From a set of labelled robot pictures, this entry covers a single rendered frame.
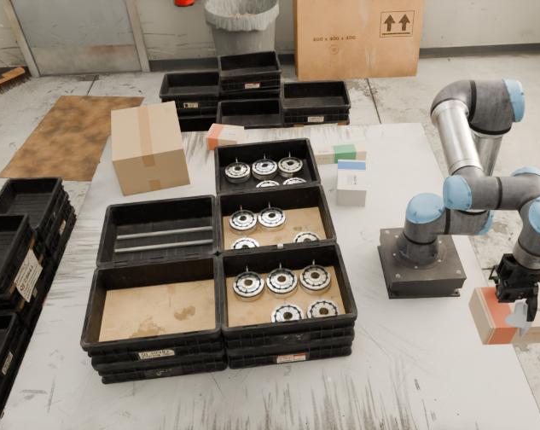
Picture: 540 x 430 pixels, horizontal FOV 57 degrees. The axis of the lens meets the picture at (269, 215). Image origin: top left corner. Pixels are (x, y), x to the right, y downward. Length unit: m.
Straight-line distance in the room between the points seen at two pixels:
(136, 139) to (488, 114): 1.44
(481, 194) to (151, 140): 1.49
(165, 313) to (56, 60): 3.65
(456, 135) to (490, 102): 0.20
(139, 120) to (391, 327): 1.43
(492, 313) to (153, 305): 1.01
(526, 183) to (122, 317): 1.21
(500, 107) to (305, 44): 3.04
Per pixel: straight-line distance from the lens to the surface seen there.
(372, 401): 1.62
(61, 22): 4.82
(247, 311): 1.61
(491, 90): 1.48
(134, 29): 4.65
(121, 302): 1.72
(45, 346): 1.88
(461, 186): 1.15
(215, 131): 2.46
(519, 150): 3.88
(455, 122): 1.34
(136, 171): 2.21
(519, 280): 1.25
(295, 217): 1.88
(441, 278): 1.79
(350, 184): 2.09
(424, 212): 1.66
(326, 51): 4.39
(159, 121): 2.36
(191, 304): 1.66
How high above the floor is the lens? 2.14
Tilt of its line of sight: 44 degrees down
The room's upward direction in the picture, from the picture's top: 3 degrees counter-clockwise
